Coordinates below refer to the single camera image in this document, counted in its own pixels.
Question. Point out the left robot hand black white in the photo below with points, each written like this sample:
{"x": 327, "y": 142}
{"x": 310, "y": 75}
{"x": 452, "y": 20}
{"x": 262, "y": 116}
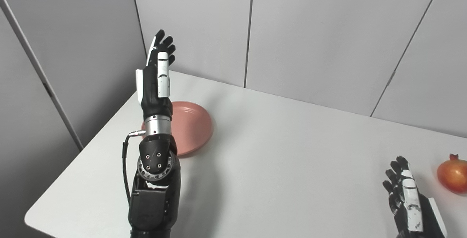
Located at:
{"x": 155, "y": 85}

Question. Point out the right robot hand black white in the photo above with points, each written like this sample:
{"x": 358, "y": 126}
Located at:
{"x": 410, "y": 205}

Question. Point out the red yellow pomegranate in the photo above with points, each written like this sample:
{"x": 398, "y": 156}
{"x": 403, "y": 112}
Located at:
{"x": 453, "y": 174}

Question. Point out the pink round plate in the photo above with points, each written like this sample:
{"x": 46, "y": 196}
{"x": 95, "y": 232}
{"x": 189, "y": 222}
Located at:
{"x": 191, "y": 127}

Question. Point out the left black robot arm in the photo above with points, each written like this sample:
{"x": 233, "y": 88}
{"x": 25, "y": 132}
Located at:
{"x": 155, "y": 179}

